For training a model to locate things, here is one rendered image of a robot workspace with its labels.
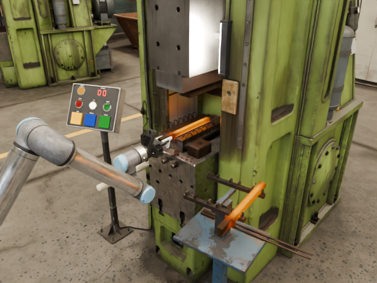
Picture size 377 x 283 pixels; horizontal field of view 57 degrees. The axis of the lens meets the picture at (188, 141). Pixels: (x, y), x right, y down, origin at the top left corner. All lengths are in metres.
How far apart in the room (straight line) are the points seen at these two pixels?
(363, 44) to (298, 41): 4.99
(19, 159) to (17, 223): 1.75
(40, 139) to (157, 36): 0.84
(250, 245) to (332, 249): 1.21
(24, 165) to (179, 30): 0.94
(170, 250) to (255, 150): 1.00
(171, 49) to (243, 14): 0.40
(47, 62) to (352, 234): 5.38
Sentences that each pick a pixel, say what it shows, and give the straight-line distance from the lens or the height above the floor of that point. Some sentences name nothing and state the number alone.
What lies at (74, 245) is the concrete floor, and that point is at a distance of 2.84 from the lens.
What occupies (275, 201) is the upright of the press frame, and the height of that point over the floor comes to 0.47.
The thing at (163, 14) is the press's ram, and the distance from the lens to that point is 1.84.
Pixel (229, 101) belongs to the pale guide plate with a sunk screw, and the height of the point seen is 1.25.
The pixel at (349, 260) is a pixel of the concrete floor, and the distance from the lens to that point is 2.85.
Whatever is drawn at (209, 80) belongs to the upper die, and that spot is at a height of 1.29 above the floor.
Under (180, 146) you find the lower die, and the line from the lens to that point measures 1.97.
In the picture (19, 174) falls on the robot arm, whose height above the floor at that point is 1.13.
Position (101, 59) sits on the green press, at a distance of 7.24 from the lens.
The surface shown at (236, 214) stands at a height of 0.93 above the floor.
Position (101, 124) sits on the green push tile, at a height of 0.99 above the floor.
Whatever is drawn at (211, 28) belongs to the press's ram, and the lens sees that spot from 1.86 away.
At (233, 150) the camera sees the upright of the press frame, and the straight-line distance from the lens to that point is 1.91.
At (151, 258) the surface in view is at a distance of 2.62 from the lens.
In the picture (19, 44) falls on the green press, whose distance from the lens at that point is 6.55.
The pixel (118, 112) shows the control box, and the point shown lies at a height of 1.06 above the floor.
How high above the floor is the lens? 1.85
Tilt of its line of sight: 26 degrees down
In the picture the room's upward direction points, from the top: straight up
